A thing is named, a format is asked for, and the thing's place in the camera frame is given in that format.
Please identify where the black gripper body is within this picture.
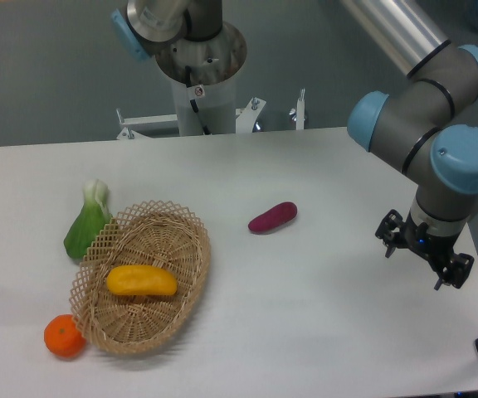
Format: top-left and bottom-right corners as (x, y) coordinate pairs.
(400, 217), (460, 272)

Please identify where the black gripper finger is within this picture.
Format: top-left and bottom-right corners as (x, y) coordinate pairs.
(432, 252), (474, 290)
(375, 209), (405, 258)

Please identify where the yellow mango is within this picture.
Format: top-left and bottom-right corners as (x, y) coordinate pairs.
(106, 265), (178, 296)

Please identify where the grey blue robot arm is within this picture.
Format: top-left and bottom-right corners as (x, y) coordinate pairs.
(110, 1), (478, 288)

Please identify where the woven wicker basket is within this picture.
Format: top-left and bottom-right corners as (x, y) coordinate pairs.
(70, 201), (211, 354)

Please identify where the purple sweet potato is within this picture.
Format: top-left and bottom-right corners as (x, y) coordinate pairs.
(247, 201), (298, 234)

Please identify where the green bok choy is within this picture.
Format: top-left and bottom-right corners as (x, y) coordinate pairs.
(63, 179), (112, 260)

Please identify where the orange tangerine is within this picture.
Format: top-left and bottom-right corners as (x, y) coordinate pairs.
(43, 314), (86, 359)

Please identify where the white metal bracket post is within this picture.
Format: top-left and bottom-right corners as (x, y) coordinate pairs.
(289, 88), (308, 130)

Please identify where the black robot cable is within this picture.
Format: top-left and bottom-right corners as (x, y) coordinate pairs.
(184, 65), (213, 136)

